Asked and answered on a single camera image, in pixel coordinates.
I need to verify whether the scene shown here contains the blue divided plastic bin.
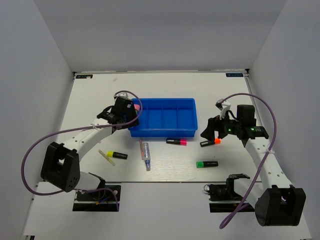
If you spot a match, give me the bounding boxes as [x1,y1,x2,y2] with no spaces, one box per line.
[129,98,198,138]

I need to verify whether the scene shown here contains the purple cable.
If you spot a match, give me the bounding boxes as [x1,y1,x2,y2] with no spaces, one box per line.
[219,92,278,230]
[21,90,144,211]

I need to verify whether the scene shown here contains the right corner label sticker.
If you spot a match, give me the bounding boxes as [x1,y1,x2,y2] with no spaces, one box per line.
[225,72,244,78]

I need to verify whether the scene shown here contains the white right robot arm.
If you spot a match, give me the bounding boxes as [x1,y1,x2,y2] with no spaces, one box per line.
[200,102,306,226]

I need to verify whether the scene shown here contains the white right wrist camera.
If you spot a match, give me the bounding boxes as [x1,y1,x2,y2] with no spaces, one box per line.
[215,99,231,120]

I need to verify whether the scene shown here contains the yellow cap black highlighter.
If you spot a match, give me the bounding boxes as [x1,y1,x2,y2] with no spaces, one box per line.
[106,151,128,160]

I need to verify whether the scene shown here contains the orange cap black highlighter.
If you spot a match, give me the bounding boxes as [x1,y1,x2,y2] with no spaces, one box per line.
[199,138,221,148]

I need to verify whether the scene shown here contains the pink cap black highlighter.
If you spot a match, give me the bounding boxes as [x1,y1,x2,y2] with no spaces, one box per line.
[166,138,187,146]

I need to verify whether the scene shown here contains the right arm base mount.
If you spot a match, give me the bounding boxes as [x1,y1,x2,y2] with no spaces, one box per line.
[203,173,250,213]

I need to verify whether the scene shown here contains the corner label sticker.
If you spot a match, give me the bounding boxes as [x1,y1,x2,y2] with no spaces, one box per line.
[225,72,244,78]
[75,74,93,79]

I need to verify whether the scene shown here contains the crayon bottle pink cap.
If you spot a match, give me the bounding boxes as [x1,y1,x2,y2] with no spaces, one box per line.
[134,104,141,111]

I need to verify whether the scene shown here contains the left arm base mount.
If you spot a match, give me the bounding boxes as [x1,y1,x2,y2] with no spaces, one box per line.
[72,184,122,212]

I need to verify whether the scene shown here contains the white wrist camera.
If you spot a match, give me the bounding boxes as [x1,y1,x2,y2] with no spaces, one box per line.
[215,99,231,120]
[113,91,129,99]

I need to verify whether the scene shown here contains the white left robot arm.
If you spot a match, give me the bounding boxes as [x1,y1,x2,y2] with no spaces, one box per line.
[40,96,139,200]

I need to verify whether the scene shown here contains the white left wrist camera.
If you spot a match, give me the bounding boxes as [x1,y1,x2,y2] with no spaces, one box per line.
[113,91,129,99]

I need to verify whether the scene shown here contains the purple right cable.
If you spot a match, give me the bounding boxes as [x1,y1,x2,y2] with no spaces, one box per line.
[219,92,278,230]

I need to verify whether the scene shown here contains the tan pencil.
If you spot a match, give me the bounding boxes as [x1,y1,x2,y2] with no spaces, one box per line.
[139,138,144,160]

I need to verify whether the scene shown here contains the green cap black highlighter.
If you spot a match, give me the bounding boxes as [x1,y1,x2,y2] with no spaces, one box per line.
[196,161,219,169]

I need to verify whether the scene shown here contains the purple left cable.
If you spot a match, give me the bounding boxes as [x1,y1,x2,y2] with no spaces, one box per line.
[21,90,144,211]

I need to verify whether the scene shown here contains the pale yellow pen tube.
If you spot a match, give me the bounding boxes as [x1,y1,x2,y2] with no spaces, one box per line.
[98,149,116,166]

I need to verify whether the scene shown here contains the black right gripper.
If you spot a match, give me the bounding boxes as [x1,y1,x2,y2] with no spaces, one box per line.
[200,110,242,142]

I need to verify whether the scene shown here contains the left corner label sticker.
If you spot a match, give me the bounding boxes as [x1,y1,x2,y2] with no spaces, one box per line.
[75,74,93,79]

